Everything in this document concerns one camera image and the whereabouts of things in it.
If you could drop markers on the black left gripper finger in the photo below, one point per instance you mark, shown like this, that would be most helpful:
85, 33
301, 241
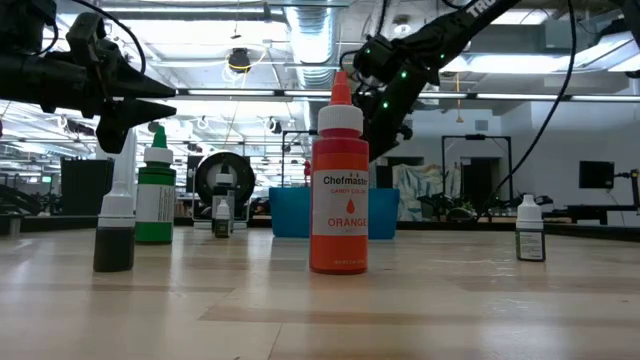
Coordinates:
135, 85
120, 117

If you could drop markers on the green food colouring bottle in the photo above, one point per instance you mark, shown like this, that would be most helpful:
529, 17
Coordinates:
155, 180

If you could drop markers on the black food colouring bottle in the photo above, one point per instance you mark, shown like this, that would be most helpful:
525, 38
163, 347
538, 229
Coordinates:
223, 180

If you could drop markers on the blue plastic bin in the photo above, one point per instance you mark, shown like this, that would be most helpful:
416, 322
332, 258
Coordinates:
290, 212

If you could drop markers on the orange food colouring bottle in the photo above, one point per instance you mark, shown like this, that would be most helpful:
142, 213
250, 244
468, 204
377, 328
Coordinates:
340, 250

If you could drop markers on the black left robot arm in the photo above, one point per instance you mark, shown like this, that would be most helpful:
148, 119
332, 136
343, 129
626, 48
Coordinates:
25, 20

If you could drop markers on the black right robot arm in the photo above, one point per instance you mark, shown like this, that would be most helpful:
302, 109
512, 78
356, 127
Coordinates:
450, 35

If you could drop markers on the light blue tarp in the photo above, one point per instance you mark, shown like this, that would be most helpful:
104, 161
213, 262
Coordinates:
415, 185

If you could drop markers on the black cabinet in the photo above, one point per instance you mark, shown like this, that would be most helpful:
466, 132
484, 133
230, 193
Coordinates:
87, 187

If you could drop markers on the long ceiling light strip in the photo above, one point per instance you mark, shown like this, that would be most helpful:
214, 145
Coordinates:
230, 92

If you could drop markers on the white spot lamp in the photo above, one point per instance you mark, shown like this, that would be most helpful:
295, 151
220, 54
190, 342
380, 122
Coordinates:
202, 175

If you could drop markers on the red background object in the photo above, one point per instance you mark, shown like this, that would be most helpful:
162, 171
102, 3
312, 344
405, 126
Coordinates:
307, 170

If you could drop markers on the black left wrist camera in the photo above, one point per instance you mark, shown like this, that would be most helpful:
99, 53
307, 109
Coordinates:
87, 35

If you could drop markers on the black background frame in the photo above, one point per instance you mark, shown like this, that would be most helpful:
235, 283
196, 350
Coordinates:
300, 132
475, 136

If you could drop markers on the black overhead camera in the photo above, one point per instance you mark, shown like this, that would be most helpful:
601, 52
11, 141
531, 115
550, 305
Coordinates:
239, 60

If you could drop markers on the silver ventilation duct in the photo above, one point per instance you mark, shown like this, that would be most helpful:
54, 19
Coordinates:
312, 35

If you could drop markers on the black aluminium table frame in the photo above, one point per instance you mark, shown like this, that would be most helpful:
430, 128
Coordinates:
60, 222

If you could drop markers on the black wall monitor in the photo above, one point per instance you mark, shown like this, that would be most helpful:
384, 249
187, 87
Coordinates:
596, 175

